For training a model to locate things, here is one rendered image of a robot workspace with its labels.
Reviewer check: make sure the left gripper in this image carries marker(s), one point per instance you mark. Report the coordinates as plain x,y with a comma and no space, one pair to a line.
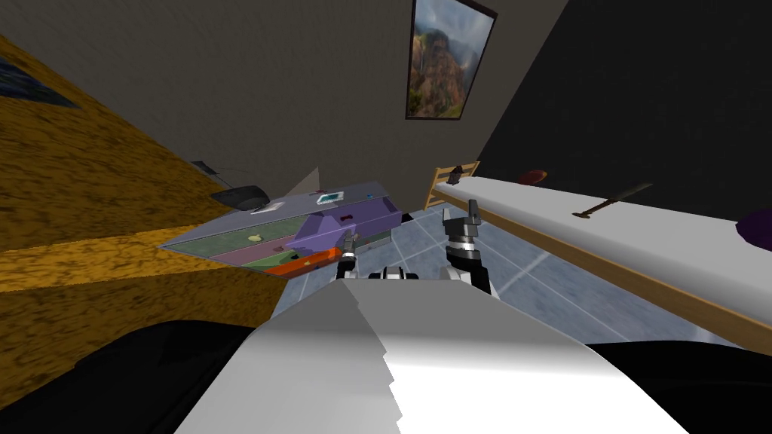
349,246

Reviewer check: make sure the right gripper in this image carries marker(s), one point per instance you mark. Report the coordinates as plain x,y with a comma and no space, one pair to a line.
462,229

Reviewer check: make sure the purple drawer front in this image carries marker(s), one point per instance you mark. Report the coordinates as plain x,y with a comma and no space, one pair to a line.
362,220

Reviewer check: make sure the orange drawer front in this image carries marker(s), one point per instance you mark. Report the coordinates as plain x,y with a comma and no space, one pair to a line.
304,264

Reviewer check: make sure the teal and white box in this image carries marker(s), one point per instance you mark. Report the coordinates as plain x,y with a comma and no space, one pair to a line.
329,197

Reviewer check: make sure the red round disc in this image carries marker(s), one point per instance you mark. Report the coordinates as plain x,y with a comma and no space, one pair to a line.
533,176

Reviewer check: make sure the dresser with coloured drawers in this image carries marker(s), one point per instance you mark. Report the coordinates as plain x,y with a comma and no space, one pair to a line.
241,238

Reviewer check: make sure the black rounded bag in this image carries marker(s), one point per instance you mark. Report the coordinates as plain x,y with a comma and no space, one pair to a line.
241,197

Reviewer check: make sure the framed landscape picture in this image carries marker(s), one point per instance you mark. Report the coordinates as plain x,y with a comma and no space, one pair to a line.
443,60

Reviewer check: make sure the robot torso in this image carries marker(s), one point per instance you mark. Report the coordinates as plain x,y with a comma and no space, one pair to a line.
458,361

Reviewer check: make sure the wooden bed with white mattress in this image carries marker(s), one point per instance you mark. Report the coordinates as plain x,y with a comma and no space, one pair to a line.
639,253

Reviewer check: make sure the dark purple cushion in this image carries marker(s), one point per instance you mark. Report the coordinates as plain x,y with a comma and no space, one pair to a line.
757,229

